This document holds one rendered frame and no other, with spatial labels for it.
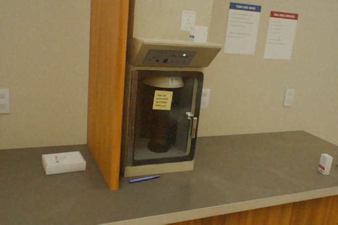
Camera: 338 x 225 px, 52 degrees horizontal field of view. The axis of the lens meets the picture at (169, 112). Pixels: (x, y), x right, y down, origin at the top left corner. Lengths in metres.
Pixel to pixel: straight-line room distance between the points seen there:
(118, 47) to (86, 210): 0.56
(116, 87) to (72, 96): 0.55
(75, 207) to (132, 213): 0.19
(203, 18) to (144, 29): 0.25
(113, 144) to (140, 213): 0.26
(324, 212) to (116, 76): 1.14
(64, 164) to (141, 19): 0.65
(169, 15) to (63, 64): 0.60
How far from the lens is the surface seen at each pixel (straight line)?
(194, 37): 1.33
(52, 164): 1.50
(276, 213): 1.60
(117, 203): 1.29
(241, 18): 2.05
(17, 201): 1.34
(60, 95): 1.75
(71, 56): 1.72
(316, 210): 1.76
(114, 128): 1.28
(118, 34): 1.21
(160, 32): 1.36
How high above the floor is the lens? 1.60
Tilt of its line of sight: 16 degrees down
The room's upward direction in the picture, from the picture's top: 5 degrees clockwise
